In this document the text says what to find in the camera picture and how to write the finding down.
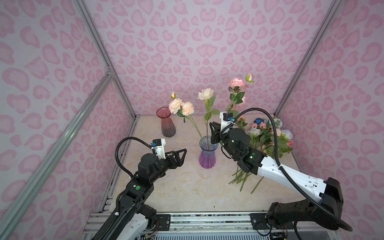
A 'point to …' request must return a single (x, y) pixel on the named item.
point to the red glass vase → (168, 127)
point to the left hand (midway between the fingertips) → (181, 149)
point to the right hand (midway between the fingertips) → (210, 122)
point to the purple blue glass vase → (207, 157)
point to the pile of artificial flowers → (261, 137)
